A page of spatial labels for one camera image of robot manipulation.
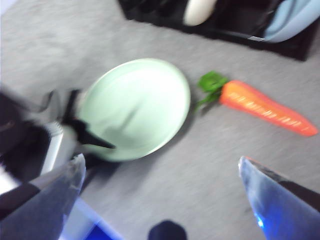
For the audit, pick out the beige plate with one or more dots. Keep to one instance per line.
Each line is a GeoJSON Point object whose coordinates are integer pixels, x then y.
{"type": "Point", "coordinates": [198, 12]}

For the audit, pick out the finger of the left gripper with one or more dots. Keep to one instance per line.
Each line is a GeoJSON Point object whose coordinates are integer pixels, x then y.
{"type": "Point", "coordinates": [72, 105]}
{"type": "Point", "coordinates": [85, 132]}

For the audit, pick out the black rounded device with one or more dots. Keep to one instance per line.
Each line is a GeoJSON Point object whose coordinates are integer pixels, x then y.
{"type": "Point", "coordinates": [167, 231]}

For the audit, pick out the blue plate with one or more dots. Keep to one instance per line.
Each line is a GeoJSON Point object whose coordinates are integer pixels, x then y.
{"type": "Point", "coordinates": [282, 28]}

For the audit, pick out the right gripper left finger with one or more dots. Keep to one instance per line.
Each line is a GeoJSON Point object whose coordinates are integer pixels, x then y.
{"type": "Point", "coordinates": [37, 215]}

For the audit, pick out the black plate rack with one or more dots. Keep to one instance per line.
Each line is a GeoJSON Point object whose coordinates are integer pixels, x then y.
{"type": "Point", "coordinates": [225, 27]}

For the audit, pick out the orange carrot with green leaves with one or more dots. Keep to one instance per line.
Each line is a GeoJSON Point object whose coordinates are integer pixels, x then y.
{"type": "Point", "coordinates": [262, 107]}

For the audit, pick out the green plate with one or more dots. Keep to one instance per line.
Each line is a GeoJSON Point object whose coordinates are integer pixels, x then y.
{"type": "Point", "coordinates": [140, 100]}

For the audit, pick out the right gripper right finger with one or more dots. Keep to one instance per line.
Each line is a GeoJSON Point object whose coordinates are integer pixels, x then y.
{"type": "Point", "coordinates": [282, 205]}

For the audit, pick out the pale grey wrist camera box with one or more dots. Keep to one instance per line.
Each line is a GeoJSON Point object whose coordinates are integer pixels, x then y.
{"type": "Point", "coordinates": [55, 152]}

